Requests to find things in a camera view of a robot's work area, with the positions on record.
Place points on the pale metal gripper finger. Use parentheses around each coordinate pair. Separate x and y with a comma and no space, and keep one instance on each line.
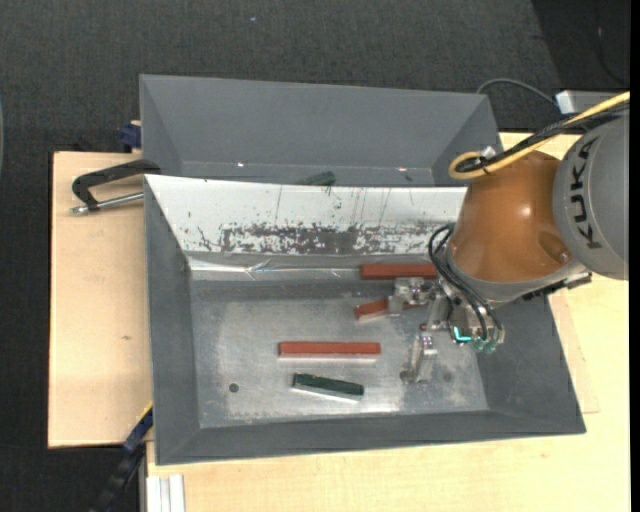
(422,357)
(410,295)

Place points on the dark green flat block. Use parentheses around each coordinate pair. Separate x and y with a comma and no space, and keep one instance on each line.
(320,178)
(327,386)

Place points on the red-brown flat block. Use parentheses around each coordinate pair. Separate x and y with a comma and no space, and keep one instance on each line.
(395,271)
(370,310)
(327,348)

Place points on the grey metal bin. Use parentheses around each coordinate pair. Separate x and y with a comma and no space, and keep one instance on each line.
(300,410)

